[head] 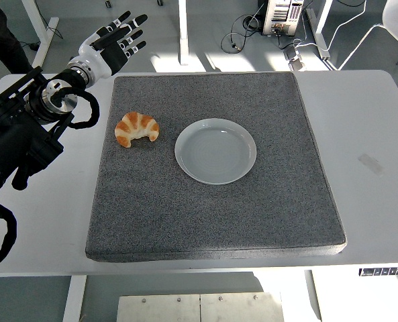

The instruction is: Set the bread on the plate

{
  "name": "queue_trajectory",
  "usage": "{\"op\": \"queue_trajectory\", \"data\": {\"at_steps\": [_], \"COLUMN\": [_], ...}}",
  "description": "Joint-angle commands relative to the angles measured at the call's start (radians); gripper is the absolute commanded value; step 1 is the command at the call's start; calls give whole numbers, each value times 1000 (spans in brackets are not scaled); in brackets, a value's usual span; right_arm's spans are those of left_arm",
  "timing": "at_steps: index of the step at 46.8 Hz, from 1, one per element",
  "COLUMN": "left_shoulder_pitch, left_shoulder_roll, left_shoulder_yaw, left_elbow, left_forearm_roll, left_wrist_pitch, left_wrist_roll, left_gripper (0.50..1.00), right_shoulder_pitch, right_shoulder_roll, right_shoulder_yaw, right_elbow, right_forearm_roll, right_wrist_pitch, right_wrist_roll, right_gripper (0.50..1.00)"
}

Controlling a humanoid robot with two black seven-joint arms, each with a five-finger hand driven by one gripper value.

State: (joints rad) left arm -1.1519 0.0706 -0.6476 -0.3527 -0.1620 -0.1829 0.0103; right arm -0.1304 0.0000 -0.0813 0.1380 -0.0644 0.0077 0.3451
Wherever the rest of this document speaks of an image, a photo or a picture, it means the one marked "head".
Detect grey power adapter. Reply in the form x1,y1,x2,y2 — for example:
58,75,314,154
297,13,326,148
284,46,307,72

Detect table height control panel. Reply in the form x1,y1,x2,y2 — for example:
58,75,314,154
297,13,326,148
358,266,398,278

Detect grey round plate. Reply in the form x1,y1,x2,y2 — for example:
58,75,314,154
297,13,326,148
174,117,258,186

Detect open computer tower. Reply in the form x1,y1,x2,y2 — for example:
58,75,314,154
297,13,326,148
262,0,303,37

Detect white desk leg with foot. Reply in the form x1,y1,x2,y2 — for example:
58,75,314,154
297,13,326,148
178,0,190,66
304,0,334,62
21,0,60,68

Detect grey speckled mat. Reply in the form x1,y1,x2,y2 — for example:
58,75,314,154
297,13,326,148
85,71,348,264

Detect person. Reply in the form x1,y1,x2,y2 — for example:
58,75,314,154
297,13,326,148
0,0,35,74

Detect black floor cable with plug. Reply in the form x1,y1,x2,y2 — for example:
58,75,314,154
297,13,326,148
221,5,265,54

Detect thin black floor cable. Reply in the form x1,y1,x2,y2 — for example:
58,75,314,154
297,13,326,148
19,25,62,52

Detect white table leg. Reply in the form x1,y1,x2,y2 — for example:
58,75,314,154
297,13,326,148
62,274,88,322
304,270,323,322

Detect white floor cable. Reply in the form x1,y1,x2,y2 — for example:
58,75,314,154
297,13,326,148
292,0,369,54

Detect grey metal plate with screws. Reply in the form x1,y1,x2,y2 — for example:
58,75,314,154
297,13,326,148
117,292,285,322

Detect croissant bread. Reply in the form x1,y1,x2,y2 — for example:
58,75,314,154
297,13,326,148
114,111,160,149

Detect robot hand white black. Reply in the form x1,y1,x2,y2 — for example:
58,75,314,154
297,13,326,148
66,10,148,85

